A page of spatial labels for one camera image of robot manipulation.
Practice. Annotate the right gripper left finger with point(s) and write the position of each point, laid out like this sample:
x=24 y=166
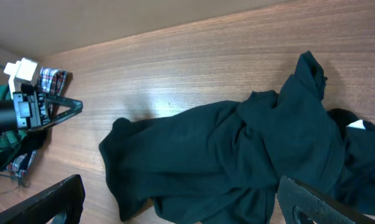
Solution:
x=60 y=203

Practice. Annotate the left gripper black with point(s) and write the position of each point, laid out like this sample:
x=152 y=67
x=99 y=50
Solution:
x=32 y=113

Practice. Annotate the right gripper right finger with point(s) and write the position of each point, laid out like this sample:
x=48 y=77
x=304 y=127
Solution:
x=315 y=205

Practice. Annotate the black shirt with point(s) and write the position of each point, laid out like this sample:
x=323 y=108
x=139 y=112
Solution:
x=223 y=162

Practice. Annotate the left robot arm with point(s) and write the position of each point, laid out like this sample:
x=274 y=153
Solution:
x=30 y=111

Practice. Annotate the plaid red blue shirt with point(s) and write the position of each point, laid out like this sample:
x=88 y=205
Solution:
x=51 y=81

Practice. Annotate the black folded garment under green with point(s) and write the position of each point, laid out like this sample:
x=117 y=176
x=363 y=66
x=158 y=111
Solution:
x=8 y=120

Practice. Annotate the green folded cloth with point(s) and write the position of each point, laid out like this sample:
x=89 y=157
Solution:
x=10 y=141

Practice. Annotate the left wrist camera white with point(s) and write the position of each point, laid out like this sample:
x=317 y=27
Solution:
x=24 y=71

